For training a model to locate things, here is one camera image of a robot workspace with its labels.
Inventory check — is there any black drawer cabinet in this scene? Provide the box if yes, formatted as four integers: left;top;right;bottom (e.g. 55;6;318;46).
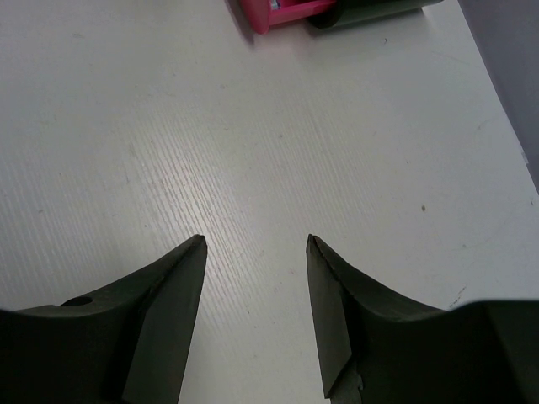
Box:
307;0;441;29

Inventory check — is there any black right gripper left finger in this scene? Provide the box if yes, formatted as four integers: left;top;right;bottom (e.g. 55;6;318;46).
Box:
1;235;207;403

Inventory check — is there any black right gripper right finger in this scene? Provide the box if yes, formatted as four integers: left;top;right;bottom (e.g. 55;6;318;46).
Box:
306;235;538;403

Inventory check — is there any pink bottom drawer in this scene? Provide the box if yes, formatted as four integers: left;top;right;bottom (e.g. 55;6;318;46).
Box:
239;0;336;34

